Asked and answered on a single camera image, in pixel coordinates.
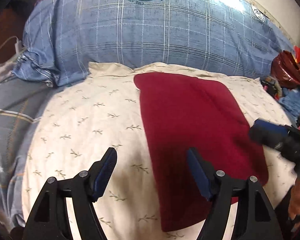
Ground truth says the dark red garment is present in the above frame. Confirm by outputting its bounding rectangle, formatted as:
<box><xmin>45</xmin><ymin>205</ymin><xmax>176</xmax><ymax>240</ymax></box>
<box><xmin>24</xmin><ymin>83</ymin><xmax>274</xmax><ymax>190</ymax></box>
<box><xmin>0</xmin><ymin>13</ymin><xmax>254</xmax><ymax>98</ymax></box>
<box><xmin>134</xmin><ymin>73</ymin><xmax>268</xmax><ymax>232</ymax></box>

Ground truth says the blue cloth at bedside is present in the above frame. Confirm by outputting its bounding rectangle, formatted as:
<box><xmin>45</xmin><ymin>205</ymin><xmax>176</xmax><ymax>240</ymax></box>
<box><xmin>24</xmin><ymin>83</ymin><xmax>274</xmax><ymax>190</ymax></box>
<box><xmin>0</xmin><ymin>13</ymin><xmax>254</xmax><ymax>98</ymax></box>
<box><xmin>279</xmin><ymin>87</ymin><xmax>300</xmax><ymax>128</ymax></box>

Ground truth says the red plastic bag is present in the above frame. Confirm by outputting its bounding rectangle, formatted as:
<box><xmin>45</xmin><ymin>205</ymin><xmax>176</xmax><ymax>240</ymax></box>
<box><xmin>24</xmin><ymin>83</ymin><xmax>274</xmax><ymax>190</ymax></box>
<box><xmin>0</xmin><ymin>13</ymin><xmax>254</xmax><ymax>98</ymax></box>
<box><xmin>270</xmin><ymin>50</ymin><xmax>300</xmax><ymax>89</ymax></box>

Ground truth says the cream leaf-print pillow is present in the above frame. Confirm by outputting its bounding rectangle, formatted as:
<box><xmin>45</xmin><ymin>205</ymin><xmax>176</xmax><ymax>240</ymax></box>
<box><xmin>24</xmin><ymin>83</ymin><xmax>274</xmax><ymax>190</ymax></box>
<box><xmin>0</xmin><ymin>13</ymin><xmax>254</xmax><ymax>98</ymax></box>
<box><xmin>22</xmin><ymin>63</ymin><xmax>290</xmax><ymax>239</ymax></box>

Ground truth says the grey plaid bed sheet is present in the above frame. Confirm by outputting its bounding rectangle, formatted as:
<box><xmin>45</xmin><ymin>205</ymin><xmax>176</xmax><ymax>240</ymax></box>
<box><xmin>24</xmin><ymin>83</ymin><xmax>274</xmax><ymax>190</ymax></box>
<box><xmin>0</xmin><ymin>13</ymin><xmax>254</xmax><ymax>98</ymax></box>
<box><xmin>0</xmin><ymin>77</ymin><xmax>56</xmax><ymax>230</ymax></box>

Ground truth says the blue plaid pillow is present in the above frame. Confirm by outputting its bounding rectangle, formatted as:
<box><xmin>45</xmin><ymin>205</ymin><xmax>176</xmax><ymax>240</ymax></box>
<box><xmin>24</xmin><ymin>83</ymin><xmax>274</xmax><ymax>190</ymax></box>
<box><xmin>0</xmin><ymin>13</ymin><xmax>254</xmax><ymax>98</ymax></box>
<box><xmin>13</xmin><ymin>0</ymin><xmax>293</xmax><ymax>86</ymax></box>

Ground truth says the grey crumpled cloth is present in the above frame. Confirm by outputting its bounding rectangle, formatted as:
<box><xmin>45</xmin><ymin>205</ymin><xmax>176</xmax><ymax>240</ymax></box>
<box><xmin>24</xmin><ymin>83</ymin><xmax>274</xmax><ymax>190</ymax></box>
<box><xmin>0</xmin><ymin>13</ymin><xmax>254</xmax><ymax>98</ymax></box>
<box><xmin>0</xmin><ymin>61</ymin><xmax>16</xmax><ymax>82</ymax></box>

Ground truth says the brown wooden headboard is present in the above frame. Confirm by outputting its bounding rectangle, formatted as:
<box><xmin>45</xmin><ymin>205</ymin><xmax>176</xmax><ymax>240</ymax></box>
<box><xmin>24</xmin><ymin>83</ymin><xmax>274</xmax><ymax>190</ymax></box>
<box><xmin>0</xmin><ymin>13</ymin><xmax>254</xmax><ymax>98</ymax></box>
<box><xmin>0</xmin><ymin>8</ymin><xmax>26</xmax><ymax>63</ymax></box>

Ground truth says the white charger with cable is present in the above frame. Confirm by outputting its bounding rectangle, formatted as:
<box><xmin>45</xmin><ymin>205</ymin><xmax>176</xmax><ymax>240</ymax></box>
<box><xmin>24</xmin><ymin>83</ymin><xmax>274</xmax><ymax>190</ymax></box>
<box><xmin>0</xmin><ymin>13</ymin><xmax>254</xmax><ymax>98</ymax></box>
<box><xmin>0</xmin><ymin>36</ymin><xmax>25</xmax><ymax>62</ymax></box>

